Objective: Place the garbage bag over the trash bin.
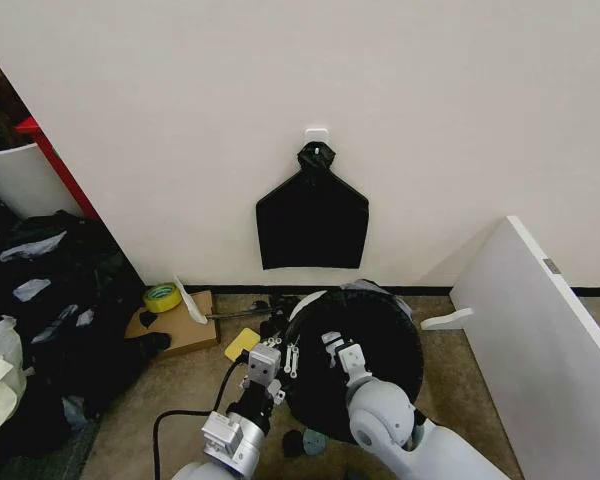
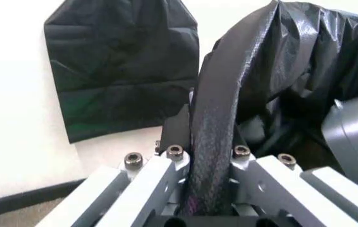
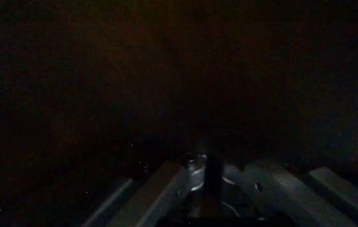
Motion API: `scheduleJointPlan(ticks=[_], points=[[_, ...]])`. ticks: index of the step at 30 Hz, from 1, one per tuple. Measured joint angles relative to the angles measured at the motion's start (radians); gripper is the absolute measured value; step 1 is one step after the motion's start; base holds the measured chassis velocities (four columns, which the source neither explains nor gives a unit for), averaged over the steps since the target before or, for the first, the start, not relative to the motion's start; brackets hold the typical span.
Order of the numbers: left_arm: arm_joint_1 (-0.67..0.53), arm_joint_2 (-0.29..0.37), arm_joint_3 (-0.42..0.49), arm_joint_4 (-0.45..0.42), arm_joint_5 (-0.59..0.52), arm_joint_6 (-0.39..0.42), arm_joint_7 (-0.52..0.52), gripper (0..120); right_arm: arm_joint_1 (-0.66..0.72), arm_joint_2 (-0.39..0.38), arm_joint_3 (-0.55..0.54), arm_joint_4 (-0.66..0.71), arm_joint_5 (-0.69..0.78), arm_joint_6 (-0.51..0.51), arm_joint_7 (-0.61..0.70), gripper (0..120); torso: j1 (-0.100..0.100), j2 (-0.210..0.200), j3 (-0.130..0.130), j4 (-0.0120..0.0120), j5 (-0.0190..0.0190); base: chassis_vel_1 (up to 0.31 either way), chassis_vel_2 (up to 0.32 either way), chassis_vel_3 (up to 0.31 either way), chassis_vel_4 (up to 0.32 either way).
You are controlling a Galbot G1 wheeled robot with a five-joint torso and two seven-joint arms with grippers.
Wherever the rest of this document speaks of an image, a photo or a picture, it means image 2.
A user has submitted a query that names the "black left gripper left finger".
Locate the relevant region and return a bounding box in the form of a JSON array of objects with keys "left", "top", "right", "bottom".
[{"left": 66, "top": 104, "right": 193, "bottom": 227}]

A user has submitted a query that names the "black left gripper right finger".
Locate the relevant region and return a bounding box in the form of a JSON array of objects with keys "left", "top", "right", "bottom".
[{"left": 228, "top": 122, "right": 358, "bottom": 227}]

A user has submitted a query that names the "black plastic garbage bag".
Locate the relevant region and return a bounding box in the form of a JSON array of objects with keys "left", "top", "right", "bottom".
[{"left": 178, "top": 0, "right": 358, "bottom": 217}]

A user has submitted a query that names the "grey trash bin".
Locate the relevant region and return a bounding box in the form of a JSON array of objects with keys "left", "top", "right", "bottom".
[{"left": 320, "top": 91, "right": 358, "bottom": 177}]

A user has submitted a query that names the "flat folded black garbage bag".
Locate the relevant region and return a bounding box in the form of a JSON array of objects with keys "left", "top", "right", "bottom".
[{"left": 43, "top": 0, "right": 199, "bottom": 144}]

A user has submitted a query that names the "black baseboard strip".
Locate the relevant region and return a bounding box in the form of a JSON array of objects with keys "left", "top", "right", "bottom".
[{"left": 0, "top": 178, "right": 86, "bottom": 218}]

